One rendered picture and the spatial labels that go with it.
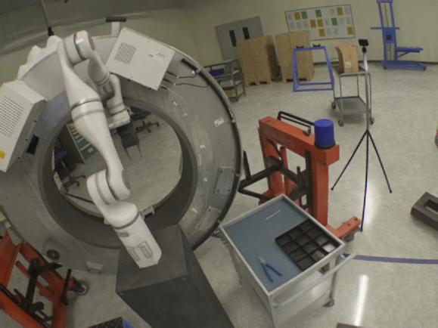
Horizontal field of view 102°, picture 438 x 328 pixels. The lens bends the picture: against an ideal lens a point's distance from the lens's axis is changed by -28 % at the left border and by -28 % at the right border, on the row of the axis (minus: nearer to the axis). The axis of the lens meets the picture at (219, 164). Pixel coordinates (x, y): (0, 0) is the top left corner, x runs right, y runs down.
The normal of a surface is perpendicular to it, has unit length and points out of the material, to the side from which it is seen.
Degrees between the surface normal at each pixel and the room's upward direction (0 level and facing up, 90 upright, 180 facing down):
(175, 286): 90
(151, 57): 90
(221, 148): 90
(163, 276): 0
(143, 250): 90
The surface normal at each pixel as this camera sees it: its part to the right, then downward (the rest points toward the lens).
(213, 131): 0.38, 0.37
